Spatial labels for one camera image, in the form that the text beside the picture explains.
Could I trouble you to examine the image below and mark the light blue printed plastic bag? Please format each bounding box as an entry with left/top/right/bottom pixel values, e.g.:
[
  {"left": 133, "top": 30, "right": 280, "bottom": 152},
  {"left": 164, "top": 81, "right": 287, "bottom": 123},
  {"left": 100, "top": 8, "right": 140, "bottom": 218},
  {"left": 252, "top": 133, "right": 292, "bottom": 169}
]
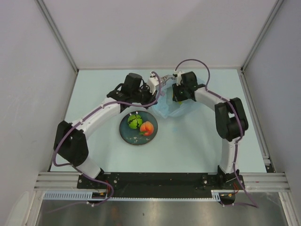
[{"left": 151, "top": 75, "right": 202, "bottom": 119}]

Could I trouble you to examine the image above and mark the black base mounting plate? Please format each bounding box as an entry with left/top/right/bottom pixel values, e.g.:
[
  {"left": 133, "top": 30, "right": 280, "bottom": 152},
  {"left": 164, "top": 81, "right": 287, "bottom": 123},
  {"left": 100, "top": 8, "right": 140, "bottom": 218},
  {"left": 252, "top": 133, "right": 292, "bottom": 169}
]
[{"left": 77, "top": 171, "right": 246, "bottom": 198}]

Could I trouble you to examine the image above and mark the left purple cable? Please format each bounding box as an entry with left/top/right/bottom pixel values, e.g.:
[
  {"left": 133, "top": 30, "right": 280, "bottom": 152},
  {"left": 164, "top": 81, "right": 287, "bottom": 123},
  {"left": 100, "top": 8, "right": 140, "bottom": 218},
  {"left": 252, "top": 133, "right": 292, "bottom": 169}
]
[{"left": 53, "top": 71, "right": 163, "bottom": 177}]

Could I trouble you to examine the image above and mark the left corner aluminium post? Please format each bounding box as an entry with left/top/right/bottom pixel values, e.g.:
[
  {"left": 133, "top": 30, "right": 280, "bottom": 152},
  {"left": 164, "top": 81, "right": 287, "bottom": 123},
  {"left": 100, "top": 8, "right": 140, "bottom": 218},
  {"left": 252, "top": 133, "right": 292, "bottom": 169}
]
[{"left": 35, "top": 0, "right": 79, "bottom": 73}]

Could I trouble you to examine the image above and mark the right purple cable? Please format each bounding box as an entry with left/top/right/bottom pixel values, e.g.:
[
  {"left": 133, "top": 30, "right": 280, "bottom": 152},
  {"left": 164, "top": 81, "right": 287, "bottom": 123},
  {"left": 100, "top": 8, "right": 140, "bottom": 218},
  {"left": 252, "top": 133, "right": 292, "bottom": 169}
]
[{"left": 175, "top": 58, "right": 259, "bottom": 208}]

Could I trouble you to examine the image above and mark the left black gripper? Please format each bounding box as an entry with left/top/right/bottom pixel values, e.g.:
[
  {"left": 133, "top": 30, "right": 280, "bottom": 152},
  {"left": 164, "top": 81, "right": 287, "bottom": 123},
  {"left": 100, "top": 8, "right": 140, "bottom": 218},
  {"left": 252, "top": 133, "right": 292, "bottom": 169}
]
[{"left": 131, "top": 83, "right": 157, "bottom": 110}]

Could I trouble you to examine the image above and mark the purple cable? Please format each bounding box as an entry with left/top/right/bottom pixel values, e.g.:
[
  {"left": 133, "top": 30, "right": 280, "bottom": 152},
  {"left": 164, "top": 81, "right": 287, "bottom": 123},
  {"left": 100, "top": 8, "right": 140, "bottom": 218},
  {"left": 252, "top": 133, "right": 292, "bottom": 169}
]
[
  {"left": 175, "top": 58, "right": 259, "bottom": 208},
  {"left": 53, "top": 71, "right": 163, "bottom": 177}
]

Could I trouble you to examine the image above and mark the dark blue ceramic plate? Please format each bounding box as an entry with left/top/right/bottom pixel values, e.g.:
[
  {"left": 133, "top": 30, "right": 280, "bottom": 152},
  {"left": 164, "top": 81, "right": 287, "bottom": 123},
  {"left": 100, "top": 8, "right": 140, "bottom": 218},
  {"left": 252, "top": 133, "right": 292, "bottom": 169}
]
[{"left": 119, "top": 111, "right": 158, "bottom": 145}]

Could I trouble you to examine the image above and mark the corner aluminium post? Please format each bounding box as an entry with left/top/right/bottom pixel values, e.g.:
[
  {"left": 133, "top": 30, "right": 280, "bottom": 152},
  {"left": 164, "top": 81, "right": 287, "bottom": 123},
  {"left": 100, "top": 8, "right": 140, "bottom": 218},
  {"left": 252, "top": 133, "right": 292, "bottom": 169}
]
[
  {"left": 241, "top": 0, "right": 286, "bottom": 71},
  {"left": 35, "top": 0, "right": 79, "bottom": 73}
]

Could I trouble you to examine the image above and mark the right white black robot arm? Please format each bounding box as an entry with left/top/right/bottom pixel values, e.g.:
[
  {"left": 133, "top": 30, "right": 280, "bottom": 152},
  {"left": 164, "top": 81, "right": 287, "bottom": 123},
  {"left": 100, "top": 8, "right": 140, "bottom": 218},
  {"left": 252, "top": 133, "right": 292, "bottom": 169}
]
[{"left": 172, "top": 72, "right": 249, "bottom": 189}]

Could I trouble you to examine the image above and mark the right corner aluminium post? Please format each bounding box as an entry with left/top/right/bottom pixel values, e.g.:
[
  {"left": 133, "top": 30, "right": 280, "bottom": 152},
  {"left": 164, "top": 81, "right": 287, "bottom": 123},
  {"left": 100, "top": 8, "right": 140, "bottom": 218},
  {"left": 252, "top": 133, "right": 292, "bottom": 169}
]
[{"left": 241, "top": 0, "right": 286, "bottom": 71}]

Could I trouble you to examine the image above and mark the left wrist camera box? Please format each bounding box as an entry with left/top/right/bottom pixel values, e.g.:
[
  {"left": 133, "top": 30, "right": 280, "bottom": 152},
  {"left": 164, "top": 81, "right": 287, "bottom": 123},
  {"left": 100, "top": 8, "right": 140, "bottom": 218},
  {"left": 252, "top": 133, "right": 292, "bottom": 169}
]
[{"left": 147, "top": 75, "right": 160, "bottom": 94}]

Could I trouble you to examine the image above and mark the aluminium frame rail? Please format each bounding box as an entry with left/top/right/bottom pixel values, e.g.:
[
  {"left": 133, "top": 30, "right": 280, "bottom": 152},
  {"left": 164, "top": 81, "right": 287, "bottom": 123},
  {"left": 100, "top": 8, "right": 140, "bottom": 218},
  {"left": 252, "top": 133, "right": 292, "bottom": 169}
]
[{"left": 34, "top": 172, "right": 291, "bottom": 192}]

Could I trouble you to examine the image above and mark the green fake watermelon ball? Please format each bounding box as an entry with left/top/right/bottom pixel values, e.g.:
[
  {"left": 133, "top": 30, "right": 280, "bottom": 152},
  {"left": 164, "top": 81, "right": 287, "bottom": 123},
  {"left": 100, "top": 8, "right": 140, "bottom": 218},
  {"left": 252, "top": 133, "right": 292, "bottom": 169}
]
[{"left": 127, "top": 114, "right": 143, "bottom": 129}]

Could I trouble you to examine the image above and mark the orange fake peach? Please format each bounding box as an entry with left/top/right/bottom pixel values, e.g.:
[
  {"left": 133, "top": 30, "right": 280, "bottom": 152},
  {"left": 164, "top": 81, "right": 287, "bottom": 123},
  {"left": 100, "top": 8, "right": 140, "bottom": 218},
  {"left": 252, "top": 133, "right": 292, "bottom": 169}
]
[{"left": 139, "top": 121, "right": 154, "bottom": 136}]

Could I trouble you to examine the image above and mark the white slotted cable duct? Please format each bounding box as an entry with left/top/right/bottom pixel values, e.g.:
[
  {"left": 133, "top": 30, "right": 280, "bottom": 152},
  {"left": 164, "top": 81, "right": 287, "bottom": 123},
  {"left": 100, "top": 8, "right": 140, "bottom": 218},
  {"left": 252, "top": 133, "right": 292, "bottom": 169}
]
[{"left": 43, "top": 191, "right": 221, "bottom": 202}]

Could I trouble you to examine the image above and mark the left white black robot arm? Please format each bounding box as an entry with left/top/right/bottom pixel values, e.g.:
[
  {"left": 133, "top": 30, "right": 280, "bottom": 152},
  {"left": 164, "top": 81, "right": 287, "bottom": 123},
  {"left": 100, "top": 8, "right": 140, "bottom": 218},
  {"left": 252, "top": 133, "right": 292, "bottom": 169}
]
[{"left": 52, "top": 71, "right": 162, "bottom": 188}]

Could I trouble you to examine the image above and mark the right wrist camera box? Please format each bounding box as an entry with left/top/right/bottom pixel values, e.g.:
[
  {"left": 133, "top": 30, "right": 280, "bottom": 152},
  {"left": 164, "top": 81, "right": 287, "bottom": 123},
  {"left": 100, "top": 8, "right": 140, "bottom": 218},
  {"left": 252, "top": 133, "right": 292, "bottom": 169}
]
[{"left": 174, "top": 70, "right": 184, "bottom": 86}]

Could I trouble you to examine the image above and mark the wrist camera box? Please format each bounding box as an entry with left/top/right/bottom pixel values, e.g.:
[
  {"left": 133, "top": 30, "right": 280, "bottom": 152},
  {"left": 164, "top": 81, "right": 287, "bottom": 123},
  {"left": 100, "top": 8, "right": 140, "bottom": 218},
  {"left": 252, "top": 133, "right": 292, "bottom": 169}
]
[
  {"left": 174, "top": 70, "right": 184, "bottom": 86},
  {"left": 147, "top": 75, "right": 160, "bottom": 94}
]

